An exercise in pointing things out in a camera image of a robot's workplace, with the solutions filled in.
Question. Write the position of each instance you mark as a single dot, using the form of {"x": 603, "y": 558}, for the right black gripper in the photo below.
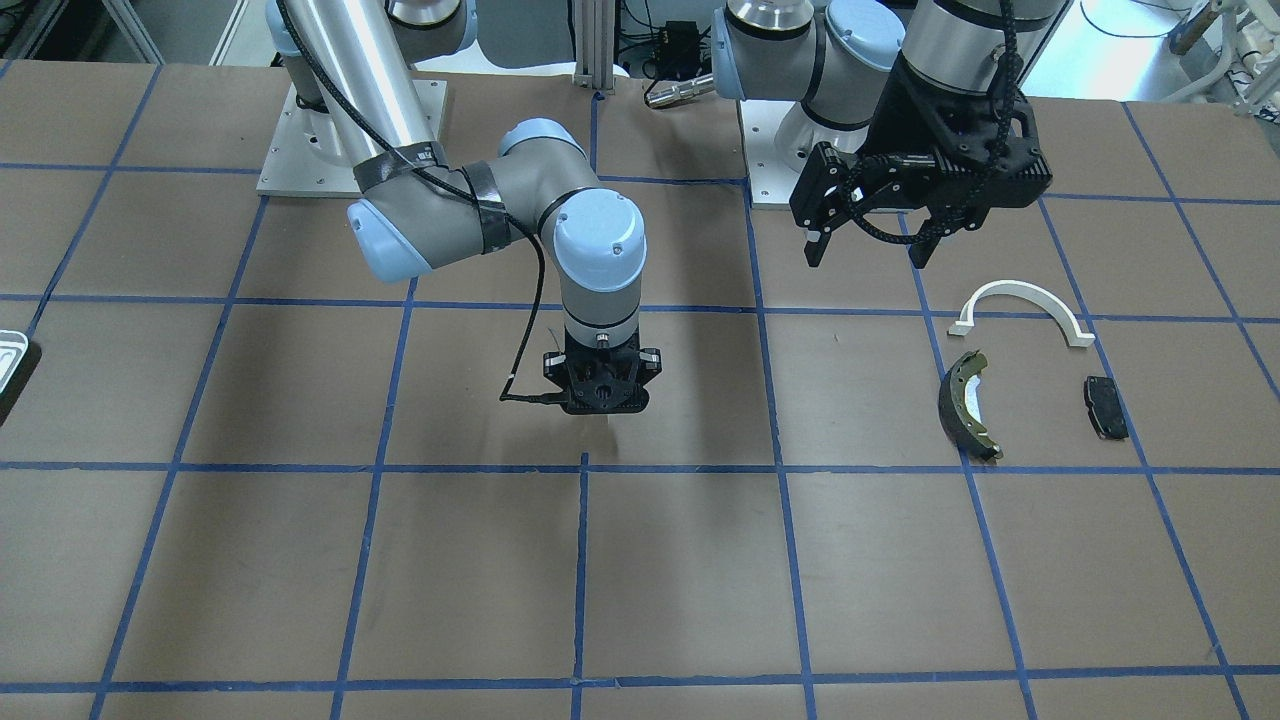
{"x": 553, "y": 366}

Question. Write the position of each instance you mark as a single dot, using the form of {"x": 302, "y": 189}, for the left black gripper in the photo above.
{"x": 908, "y": 120}

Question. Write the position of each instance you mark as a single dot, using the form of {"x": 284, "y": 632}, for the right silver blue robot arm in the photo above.
{"x": 417, "y": 214}

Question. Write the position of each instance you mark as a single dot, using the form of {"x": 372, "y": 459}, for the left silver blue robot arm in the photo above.
{"x": 836, "y": 60}

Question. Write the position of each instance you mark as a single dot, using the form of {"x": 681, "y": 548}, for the ribbed silver metal tray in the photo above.
{"x": 18, "y": 358}

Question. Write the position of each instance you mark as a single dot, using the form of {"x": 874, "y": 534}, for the green brake shoe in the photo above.
{"x": 958, "y": 405}

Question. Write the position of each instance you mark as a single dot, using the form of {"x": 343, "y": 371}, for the silver metal cylinder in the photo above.
{"x": 679, "y": 92}

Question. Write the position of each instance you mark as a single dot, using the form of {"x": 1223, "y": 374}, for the black brake pad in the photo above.
{"x": 1104, "y": 406}

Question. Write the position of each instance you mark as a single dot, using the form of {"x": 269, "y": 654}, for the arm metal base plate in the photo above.
{"x": 307, "y": 156}
{"x": 777, "y": 137}

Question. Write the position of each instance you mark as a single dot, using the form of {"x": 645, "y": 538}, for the aluminium frame post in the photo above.
{"x": 594, "y": 26}

